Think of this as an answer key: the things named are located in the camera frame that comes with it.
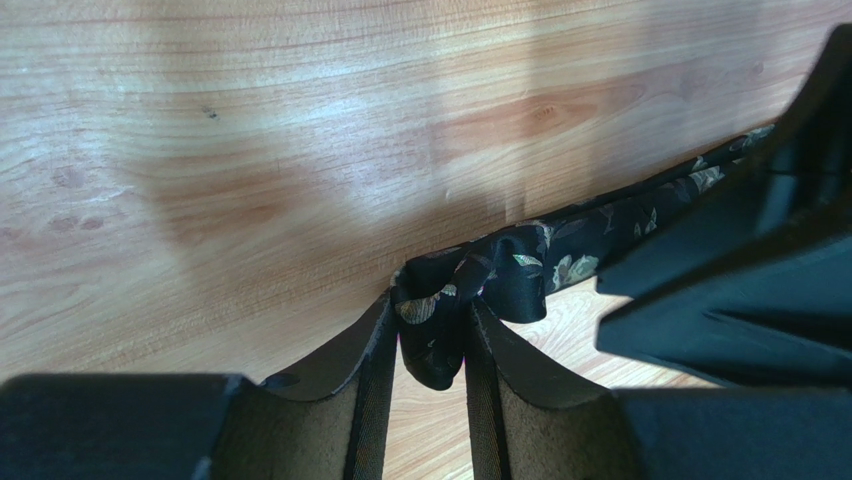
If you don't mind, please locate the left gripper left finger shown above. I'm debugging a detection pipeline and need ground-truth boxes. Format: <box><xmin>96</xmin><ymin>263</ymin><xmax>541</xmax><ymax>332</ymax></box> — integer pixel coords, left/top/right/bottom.
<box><xmin>1</xmin><ymin>295</ymin><xmax>397</xmax><ymax>479</ymax></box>

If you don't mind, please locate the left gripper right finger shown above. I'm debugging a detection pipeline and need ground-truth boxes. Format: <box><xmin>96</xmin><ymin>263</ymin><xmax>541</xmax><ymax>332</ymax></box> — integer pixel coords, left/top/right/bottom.
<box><xmin>465</xmin><ymin>300</ymin><xmax>851</xmax><ymax>479</ymax></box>

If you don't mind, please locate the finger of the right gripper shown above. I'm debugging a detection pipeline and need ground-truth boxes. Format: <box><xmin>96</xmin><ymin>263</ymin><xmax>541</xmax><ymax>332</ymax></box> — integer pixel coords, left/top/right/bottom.
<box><xmin>596</xmin><ymin>24</ymin><xmax>851</xmax><ymax>387</ymax></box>

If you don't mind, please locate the black floral patterned tie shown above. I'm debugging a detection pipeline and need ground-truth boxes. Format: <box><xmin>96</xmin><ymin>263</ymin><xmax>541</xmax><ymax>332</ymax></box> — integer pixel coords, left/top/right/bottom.
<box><xmin>390</xmin><ymin>125</ymin><xmax>774</xmax><ymax>391</ymax></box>

